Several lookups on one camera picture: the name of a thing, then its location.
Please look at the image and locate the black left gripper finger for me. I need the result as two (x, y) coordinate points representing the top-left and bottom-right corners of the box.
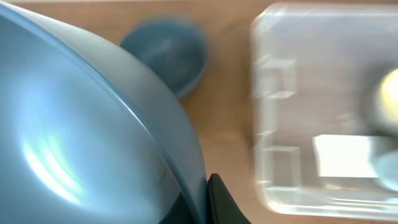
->
(207, 173), (251, 224)

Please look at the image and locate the dark blue bowl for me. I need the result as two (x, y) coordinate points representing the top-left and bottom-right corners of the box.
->
(1, 2), (207, 223)
(119, 17), (208, 98)

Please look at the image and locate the light blue cup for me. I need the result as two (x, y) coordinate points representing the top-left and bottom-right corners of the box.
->
(373, 151), (397, 191)

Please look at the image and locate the small yellow bowl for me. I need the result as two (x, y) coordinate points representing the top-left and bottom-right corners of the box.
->
(373, 69), (397, 135)

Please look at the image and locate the clear plastic storage container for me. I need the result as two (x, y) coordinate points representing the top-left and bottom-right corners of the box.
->
(251, 2), (397, 222)

